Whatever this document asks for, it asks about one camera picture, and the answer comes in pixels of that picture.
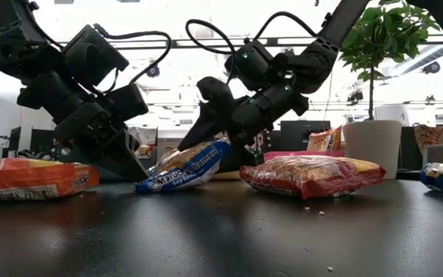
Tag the black table mat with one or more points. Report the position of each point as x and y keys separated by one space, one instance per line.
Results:
x=221 y=231

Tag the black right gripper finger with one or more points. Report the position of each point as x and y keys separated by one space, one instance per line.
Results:
x=210 y=111
x=238 y=159

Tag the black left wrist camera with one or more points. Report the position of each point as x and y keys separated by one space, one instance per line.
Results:
x=90 y=54

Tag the red Maruchan ramen pack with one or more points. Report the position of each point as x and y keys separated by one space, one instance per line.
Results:
x=310 y=175

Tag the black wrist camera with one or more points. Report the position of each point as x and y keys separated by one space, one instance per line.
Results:
x=252 y=63
x=90 y=54

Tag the black monitor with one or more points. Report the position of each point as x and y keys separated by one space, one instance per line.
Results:
x=42 y=140
x=15 y=138
x=298 y=132

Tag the black ceiling camera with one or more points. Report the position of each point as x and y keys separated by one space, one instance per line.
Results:
x=432 y=67
x=153 y=71

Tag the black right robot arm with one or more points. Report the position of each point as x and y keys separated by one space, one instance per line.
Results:
x=321 y=57

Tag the brown patterned fabric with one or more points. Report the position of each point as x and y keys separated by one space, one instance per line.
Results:
x=431 y=138

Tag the pink plastic bin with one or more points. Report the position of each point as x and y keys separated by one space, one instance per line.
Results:
x=294 y=154

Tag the white cup with dark rim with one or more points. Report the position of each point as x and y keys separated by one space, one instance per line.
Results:
x=373 y=150

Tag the orange Maruchan ramen pack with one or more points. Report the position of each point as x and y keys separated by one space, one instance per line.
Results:
x=29 y=179
x=325 y=139

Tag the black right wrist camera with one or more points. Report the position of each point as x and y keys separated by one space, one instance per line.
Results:
x=252 y=63

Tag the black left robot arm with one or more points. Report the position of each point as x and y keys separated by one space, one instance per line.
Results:
x=17 y=50

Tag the green leafy plant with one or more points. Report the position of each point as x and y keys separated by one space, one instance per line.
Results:
x=390 y=34

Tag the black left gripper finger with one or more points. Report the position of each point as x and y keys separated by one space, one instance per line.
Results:
x=98 y=157
x=127 y=102

